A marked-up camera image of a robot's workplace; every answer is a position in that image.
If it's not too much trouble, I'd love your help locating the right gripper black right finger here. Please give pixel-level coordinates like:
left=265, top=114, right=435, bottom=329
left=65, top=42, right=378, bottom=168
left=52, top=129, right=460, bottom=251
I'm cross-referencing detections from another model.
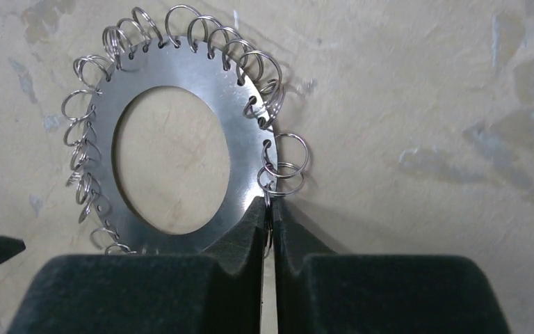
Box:
left=271, top=199, right=510, bottom=333

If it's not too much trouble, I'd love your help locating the silver disc with keyrings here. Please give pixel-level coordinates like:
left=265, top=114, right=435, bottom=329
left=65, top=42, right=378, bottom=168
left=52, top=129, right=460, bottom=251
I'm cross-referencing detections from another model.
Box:
left=60, top=1, right=312, bottom=255

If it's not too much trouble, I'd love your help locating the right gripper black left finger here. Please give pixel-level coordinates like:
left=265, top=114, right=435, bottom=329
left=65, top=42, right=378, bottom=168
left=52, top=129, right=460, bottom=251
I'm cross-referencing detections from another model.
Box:
left=8, top=198, right=266, bottom=333

